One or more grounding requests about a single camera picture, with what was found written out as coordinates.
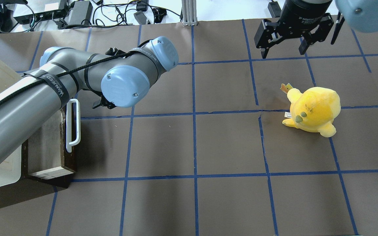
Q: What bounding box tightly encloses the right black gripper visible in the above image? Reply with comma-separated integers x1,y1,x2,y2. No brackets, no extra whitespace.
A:
254,0,334,59

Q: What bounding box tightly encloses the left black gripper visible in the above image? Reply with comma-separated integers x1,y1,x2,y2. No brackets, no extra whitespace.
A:
92,95,116,109

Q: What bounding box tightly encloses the wooden drawer with white handle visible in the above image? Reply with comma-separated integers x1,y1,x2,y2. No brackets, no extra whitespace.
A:
27,98,82,180

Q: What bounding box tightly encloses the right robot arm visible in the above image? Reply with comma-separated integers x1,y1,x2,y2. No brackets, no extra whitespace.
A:
254,0,378,59

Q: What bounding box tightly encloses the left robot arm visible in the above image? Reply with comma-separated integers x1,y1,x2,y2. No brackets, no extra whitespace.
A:
0,36,179,164

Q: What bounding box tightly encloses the dark wooden drawer cabinet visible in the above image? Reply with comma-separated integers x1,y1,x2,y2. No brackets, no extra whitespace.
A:
0,142,72,209

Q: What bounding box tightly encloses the yellow plush toy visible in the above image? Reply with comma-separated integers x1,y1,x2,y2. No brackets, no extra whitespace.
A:
280,83,342,138

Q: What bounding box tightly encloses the black power brick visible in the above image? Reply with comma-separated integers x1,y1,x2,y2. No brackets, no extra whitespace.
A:
68,0,93,25

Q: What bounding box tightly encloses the brown paper table cover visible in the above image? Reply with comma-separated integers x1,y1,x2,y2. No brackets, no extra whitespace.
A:
0,19,378,236

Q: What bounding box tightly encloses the aluminium frame post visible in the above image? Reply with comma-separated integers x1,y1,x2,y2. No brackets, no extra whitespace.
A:
181,0,198,26

